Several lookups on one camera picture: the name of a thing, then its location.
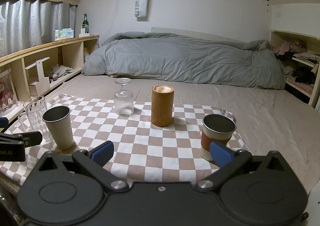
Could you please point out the white charger block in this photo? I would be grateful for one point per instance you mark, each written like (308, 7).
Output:
(83, 34)

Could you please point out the beige crumpled clothes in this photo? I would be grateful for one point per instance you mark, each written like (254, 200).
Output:
(60, 71)

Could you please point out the brown wooden cup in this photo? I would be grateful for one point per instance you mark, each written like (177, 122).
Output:
(162, 107)

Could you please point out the tissue pack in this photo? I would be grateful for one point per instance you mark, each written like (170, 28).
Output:
(64, 34)

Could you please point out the grey duvet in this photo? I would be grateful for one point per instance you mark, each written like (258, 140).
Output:
(187, 61)

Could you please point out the beige metal cup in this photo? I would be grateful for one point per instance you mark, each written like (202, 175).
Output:
(60, 131)

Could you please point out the beige folded clothes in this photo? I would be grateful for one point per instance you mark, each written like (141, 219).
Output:
(308, 56)

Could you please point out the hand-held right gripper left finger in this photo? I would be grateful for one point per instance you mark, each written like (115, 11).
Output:
(101, 153)

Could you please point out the grey curtain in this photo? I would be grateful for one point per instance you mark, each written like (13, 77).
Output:
(30, 26)

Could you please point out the clear plastic mug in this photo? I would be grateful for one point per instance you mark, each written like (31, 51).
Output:
(34, 110)

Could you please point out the pink clothes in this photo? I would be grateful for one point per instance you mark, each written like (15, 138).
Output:
(287, 46)

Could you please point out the black clothes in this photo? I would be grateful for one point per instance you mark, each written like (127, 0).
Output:
(303, 75)

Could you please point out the brown white checkered cloth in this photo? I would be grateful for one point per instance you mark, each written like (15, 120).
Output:
(150, 146)

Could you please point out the wooden clothes shelf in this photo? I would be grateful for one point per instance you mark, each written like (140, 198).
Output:
(301, 88)

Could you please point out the white tote bag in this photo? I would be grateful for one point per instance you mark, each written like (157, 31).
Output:
(141, 4)

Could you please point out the clear ribbed glass goblet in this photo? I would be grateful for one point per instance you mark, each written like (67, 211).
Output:
(123, 104)

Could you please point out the clear jar with red print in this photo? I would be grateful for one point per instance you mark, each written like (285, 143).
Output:
(6, 91)

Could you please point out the long wooden shelf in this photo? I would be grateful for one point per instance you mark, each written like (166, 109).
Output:
(72, 53)

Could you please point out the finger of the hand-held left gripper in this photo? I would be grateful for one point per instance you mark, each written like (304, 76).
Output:
(3, 123)
(27, 138)

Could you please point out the wooden tool box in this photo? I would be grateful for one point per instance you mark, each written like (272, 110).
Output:
(38, 83)

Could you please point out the beige striped bed sheet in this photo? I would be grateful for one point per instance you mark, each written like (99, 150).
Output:
(265, 116)

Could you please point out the green glass bottle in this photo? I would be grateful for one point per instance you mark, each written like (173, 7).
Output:
(85, 23)

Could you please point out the metal cup with brown sleeve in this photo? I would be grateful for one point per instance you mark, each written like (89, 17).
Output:
(215, 139)

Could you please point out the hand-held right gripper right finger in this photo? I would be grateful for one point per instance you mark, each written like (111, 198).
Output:
(220, 154)

